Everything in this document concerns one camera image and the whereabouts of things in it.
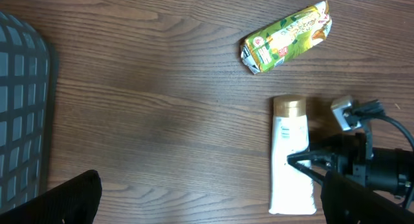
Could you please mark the white cream tube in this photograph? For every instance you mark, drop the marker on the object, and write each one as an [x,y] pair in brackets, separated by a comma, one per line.
[291,191]

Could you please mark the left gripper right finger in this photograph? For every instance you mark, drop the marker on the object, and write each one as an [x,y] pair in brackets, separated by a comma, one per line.
[345,201]

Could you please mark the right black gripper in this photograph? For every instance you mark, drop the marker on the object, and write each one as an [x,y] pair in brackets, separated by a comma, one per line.
[348,155]

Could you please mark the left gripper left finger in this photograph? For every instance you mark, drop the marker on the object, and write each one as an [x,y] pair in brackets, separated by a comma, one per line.
[75,201]

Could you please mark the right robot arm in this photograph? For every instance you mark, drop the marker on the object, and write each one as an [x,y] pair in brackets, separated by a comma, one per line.
[391,171]

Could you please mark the grey plastic basket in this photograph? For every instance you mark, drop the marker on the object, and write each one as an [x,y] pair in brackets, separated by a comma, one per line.
[29,72]

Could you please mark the green drink carton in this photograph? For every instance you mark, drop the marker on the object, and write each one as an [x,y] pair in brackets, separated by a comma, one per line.
[286,39]

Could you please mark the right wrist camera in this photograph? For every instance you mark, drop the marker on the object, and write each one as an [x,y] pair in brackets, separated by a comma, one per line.
[341,109]

